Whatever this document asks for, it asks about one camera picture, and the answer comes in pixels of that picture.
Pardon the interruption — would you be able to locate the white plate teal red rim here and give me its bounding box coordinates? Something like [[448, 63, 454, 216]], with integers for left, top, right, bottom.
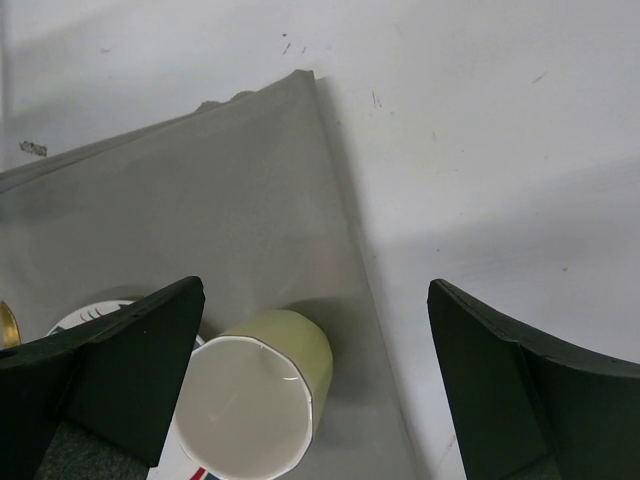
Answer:
[[47, 299, 216, 480]]

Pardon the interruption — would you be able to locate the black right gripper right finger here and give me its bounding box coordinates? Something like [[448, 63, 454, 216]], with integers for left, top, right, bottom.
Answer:
[[427, 279, 639, 479]]

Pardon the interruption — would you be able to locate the gold knife green handle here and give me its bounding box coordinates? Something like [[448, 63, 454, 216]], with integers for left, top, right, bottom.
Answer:
[[0, 301, 21, 349]]

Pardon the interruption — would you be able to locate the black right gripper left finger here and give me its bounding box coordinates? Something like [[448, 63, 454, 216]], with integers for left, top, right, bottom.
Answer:
[[1, 276, 205, 479]]

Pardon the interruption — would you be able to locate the grey cloth placemat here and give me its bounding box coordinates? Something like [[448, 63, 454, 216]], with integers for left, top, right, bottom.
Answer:
[[1, 71, 421, 479]]

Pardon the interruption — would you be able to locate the pale green ceramic mug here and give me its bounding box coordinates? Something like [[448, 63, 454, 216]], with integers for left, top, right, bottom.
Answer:
[[174, 310, 333, 479]]

